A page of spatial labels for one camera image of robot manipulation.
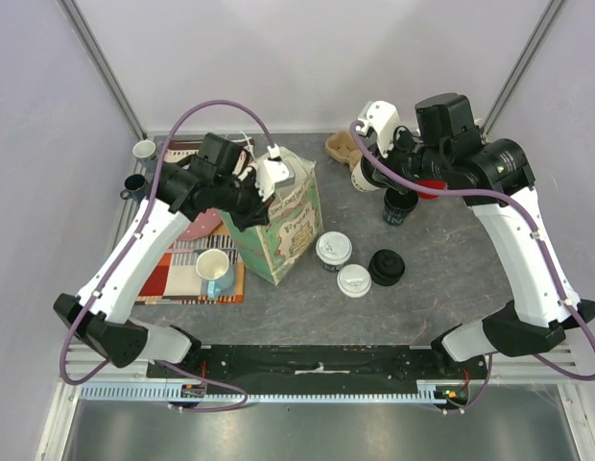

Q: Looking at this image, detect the black plastic lid stack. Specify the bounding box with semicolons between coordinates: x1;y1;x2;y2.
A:
368;249;406;287

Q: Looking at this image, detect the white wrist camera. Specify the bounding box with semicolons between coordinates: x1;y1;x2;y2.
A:
250;144;296;202
356;100;400;158

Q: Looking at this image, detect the aluminium frame post right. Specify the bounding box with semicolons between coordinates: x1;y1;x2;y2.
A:
481;0;567;138

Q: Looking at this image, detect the pink dotted plate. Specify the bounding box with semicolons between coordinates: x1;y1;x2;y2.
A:
178;208;222;241

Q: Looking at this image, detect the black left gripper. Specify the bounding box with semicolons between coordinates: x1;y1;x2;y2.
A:
214;170;277;233

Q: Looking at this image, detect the light blue ceramic mug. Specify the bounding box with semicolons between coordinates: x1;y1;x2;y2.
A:
196;249;235;300

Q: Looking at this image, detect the white paper cup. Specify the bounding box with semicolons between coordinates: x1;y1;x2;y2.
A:
351;158;385;192

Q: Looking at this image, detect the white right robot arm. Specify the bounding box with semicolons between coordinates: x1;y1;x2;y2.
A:
351;93;595;378

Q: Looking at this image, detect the green patterned paper bag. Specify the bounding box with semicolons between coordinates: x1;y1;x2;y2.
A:
220;146;323;285

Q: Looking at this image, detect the pink handled knife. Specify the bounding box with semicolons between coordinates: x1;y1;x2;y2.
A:
165;248;236;255

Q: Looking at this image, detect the black paper cup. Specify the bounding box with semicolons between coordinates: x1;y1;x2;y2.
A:
321;258;348;273
383;189;418;226

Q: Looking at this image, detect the white lid stack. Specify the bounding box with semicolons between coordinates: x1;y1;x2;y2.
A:
337;264;372;298

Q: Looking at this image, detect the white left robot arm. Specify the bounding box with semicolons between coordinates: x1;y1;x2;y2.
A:
54;133;292;377

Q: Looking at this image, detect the grey ceramic mug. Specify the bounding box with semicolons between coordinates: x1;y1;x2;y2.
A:
131;139;156;161

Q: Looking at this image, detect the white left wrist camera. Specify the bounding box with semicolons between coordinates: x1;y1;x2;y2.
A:
250;144;296;202

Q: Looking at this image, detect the dark blue ceramic mug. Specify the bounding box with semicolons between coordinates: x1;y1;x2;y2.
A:
120;174;148;203

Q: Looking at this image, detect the red ribbed paper cup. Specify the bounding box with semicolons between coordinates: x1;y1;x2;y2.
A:
416;180;447;200

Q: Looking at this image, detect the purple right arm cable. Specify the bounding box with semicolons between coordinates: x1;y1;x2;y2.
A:
349;120;595;415

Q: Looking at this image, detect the white slotted cable duct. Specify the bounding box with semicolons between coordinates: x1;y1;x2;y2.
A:
79;381;446;404

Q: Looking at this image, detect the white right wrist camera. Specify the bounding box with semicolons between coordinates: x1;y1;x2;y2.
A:
356;100;400;158

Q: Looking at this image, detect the brown pulp carrier stack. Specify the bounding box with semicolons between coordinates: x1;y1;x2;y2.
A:
325;131;362;170

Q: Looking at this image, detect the aluminium frame post left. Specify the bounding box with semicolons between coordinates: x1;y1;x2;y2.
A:
58;0;147;140

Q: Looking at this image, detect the white plastic cup lid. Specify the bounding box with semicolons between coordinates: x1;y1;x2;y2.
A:
316;231;352;265

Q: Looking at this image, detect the aluminium frame post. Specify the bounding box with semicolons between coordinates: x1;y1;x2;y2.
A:
481;0;567;138
58;0;147;140

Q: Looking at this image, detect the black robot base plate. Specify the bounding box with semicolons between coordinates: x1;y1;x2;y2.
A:
146;343;488;398

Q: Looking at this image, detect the colourful patterned placemat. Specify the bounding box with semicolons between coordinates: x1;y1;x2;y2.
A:
133;137;246;305

